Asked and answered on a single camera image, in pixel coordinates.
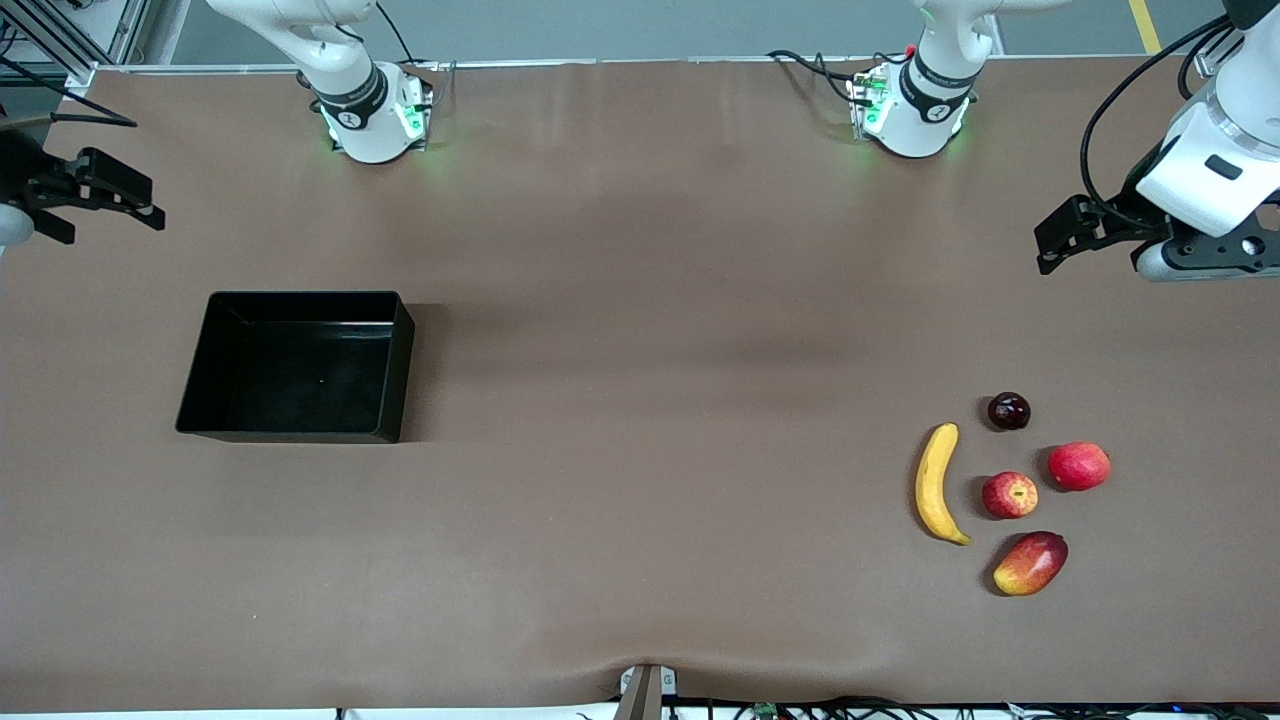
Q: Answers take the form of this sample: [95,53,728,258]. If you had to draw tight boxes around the black right arm base cable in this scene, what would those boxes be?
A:
[374,0,417,65]

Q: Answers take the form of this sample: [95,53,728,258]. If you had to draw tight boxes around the aluminium frame with black struts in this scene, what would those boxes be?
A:
[0,0,153,97]

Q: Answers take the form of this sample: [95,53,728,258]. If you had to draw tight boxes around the red yellow apple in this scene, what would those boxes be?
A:
[982,471,1040,520]

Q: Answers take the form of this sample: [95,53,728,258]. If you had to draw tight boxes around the red yellow mango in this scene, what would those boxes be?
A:
[993,531,1069,597]

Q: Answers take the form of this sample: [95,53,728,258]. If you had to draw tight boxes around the brown table mat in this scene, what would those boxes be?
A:
[0,55,1280,713]

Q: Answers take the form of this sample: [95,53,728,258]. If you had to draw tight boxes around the yellow banana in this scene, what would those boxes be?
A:
[915,422,973,547]

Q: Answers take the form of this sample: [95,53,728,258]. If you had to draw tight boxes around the black plastic box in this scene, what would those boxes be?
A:
[175,291,416,445]

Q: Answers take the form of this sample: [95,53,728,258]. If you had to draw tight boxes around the tangled black cables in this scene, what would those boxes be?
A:
[660,694,1280,720]

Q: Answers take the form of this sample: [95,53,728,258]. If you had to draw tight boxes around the aluminium frame corner profile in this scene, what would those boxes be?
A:
[1194,14,1251,80]

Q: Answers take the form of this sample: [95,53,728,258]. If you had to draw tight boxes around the grey metal table clamp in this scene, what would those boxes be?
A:
[618,663,678,720]

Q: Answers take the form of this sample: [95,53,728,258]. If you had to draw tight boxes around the black arm base cable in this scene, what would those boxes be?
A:
[374,0,417,65]
[767,49,864,107]

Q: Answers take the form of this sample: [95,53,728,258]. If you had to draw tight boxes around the black left arm base cable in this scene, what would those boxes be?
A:
[767,49,864,107]

